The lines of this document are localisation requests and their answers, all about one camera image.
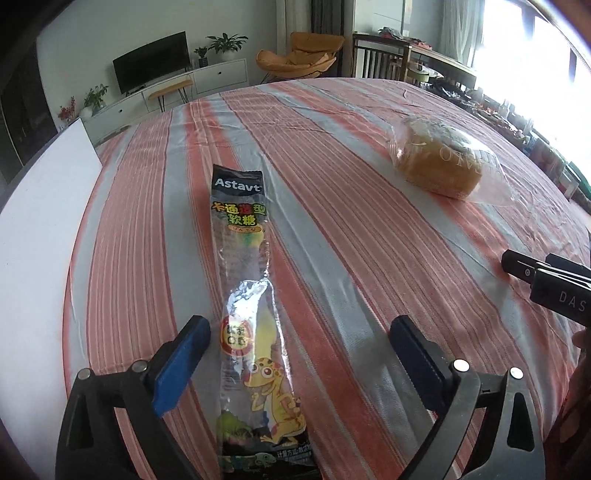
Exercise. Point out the long gummy candy packet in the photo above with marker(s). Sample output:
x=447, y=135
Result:
x=244, y=277

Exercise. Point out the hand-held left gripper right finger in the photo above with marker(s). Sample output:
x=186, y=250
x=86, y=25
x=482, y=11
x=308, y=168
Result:
x=415, y=364

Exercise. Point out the black glass cabinet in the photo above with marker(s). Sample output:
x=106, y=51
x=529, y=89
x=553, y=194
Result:
x=23, y=115

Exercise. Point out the white sheer curtain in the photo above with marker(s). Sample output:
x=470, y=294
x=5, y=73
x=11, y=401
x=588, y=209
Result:
x=459, y=27

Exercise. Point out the black television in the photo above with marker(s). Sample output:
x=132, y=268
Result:
x=152, y=62

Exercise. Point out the small potted plant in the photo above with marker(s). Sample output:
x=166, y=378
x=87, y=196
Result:
x=202, y=57

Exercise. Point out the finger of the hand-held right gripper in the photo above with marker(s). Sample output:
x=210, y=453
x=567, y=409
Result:
x=568, y=265
x=521, y=266

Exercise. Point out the wooden bench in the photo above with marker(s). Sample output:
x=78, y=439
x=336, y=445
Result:
x=168, y=87

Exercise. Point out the window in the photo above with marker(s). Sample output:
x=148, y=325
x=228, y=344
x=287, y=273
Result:
x=531, y=60

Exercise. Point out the white television cabinet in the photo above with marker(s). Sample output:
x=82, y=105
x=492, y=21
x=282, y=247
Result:
x=217, y=76

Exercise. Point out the dark grey curtain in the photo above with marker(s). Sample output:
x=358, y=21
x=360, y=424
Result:
x=327, y=18

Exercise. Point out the white box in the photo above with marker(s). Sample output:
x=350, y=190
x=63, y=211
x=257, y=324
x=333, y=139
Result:
x=41, y=230

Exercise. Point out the clutter of jars and bottles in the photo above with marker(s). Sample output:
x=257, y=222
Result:
x=531, y=138

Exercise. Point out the red flower arrangement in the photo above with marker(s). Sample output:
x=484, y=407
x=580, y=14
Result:
x=67, y=110

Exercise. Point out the white round vase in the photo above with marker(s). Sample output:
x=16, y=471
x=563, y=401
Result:
x=86, y=114

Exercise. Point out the orange lounge chair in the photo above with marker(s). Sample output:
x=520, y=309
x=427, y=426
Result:
x=295, y=57

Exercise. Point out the large potted plant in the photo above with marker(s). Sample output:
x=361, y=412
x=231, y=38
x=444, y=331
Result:
x=226, y=46

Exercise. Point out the striped bedsheet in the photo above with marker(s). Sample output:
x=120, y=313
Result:
x=346, y=230

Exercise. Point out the bagged bread loaf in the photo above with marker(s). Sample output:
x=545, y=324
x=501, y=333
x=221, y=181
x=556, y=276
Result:
x=438, y=161

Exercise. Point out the leafy plant in pot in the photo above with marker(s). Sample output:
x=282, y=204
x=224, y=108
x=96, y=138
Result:
x=96, y=98

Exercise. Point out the dark wooden slatted sideboard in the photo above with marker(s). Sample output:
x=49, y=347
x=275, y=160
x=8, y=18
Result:
x=383, y=57

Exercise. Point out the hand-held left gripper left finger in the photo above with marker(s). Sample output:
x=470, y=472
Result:
x=180, y=369

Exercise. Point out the person's right hand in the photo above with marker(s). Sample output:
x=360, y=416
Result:
x=581, y=340

